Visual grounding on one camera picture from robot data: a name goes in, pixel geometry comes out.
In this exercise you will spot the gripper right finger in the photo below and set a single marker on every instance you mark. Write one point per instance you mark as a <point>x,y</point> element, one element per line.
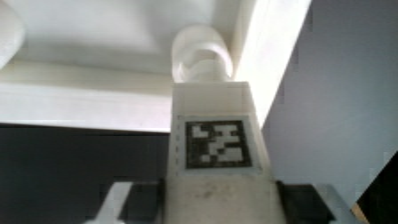
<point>313,205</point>

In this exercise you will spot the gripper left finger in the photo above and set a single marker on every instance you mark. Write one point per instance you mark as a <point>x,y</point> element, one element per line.
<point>132,204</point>

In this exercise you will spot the white leg with tag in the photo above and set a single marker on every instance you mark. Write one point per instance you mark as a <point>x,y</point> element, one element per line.
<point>220,189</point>

